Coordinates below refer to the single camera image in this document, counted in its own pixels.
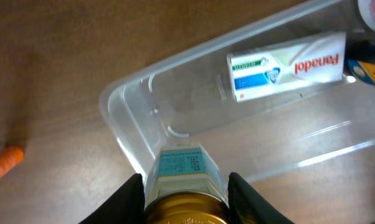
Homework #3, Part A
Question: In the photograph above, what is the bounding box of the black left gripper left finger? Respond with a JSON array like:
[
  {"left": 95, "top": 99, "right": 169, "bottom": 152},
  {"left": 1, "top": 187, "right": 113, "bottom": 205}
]
[{"left": 80, "top": 174, "right": 146, "bottom": 224}]

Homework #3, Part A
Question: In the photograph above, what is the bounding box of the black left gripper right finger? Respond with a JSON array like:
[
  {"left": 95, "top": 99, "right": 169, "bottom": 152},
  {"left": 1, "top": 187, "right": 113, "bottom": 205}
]
[{"left": 227, "top": 172, "right": 293, "bottom": 224}]

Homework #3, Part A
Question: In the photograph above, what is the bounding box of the small gold lid balm jar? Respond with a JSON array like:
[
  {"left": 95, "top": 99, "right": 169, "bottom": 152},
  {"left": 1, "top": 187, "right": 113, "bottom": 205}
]
[{"left": 145, "top": 143, "right": 229, "bottom": 224}]

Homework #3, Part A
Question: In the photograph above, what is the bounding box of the clear plastic container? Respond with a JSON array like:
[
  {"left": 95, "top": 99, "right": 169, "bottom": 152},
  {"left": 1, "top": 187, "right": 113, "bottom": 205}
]
[{"left": 99, "top": 1, "right": 375, "bottom": 182}]

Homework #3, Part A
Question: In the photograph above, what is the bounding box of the white blue medicine box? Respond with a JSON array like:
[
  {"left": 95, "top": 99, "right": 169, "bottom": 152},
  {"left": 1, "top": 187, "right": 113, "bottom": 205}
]
[{"left": 227, "top": 31, "right": 346, "bottom": 101}]

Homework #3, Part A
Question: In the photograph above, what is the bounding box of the orange tablet tube white cap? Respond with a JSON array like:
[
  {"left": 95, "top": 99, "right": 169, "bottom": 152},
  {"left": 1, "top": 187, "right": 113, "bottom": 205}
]
[{"left": 0, "top": 146, "right": 24, "bottom": 178}]

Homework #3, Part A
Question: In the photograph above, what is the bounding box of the dark bottle white cap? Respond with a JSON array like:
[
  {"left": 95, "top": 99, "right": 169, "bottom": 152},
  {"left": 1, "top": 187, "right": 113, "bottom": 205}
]
[{"left": 344, "top": 40, "right": 375, "bottom": 86}]

